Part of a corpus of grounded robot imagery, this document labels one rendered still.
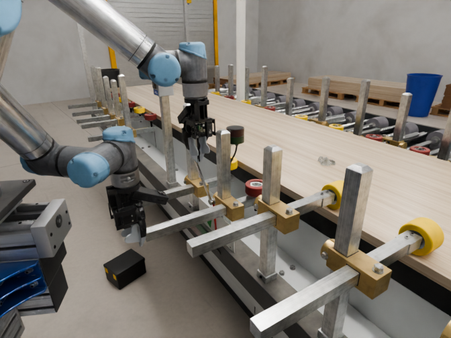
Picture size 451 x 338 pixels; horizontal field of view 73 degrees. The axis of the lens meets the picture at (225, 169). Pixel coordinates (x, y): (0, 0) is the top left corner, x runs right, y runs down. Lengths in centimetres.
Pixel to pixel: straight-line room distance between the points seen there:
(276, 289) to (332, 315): 22
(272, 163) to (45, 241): 58
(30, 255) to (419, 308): 95
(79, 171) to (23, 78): 771
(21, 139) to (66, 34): 780
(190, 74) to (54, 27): 764
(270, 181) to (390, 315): 49
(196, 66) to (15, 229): 61
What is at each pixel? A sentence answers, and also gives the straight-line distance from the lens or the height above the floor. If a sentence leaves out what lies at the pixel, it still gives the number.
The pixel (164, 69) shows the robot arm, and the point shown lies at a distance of 75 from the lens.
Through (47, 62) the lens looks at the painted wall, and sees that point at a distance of 844.
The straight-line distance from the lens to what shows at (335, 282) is 65.
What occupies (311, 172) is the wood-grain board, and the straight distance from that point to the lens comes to 124.
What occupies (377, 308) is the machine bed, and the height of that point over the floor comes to 68.
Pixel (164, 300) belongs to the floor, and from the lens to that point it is 195.
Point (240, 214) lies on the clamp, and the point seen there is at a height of 84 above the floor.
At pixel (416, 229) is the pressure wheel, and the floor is 97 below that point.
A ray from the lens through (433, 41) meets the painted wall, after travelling 819.
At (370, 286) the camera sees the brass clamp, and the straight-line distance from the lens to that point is 69.
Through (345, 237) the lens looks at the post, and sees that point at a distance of 68.
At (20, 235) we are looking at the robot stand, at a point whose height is 97.
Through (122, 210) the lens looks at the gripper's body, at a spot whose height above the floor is 97.
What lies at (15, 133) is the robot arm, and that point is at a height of 122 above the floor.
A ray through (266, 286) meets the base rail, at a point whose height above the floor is 70.
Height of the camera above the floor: 139
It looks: 24 degrees down
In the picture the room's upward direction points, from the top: 1 degrees counter-clockwise
